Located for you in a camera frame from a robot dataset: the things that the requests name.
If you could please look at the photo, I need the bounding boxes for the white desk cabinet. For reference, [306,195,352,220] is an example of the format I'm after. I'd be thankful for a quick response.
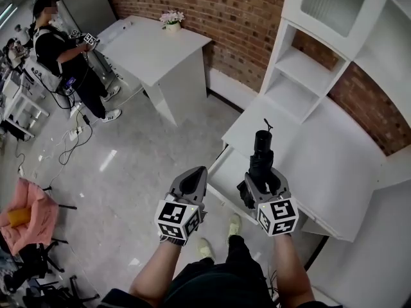
[221,93,411,308]

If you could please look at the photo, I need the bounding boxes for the white shelf hutch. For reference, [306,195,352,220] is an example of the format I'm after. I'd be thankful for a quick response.
[258,0,411,125]

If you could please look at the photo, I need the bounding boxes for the person's left pale shoe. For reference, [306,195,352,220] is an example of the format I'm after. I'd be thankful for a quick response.
[196,237,216,260]

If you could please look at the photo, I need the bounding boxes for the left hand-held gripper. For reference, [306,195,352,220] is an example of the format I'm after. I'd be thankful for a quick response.
[155,166,209,247]

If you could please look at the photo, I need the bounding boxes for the yellow cylinder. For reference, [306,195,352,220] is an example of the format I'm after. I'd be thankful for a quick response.
[6,207,31,228]

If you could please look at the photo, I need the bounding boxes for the black floor cable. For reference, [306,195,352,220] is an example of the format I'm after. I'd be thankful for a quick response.
[47,65,94,167]

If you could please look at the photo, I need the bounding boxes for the pink cloth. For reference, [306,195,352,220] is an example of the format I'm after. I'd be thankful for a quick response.
[0,177,60,257]

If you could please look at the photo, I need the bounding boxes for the grey metal cabinet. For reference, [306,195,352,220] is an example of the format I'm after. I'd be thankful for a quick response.
[57,0,117,39]

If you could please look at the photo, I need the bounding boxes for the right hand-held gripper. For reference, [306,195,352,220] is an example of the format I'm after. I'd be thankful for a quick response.
[244,168,300,237]

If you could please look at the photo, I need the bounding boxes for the person's left forearm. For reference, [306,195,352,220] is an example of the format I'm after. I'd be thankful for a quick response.
[128,238,188,302]

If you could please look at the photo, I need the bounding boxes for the white floor cable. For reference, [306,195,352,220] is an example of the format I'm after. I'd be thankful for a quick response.
[48,86,144,189]

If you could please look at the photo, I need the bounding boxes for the pink flowers in white pot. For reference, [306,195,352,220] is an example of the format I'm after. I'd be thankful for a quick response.
[159,10,186,33]

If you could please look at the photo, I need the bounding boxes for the person's black clothing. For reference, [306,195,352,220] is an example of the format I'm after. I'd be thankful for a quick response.
[98,234,345,308]

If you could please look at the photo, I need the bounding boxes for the white work table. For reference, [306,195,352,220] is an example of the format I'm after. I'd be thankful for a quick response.
[0,58,51,140]

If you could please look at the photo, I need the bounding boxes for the white side table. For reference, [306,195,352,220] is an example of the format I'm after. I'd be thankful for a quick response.
[95,15,213,128]

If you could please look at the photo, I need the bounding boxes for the person's pale shoe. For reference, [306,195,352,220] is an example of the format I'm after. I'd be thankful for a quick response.
[196,237,216,260]
[227,213,242,237]

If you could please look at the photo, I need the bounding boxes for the person's right pale shoe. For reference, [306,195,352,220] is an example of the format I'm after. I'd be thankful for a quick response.
[227,213,242,237]

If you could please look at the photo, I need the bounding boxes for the black chair base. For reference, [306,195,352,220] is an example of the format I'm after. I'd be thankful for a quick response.
[21,274,101,308]

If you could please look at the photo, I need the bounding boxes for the white power strip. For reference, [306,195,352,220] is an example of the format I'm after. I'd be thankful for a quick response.
[68,126,85,141]

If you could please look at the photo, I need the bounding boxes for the black office chair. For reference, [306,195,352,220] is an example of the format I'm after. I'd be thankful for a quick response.
[0,184,78,295]

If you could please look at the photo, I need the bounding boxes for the person's right forearm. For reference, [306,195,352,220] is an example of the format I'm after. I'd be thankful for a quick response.
[272,232,316,308]

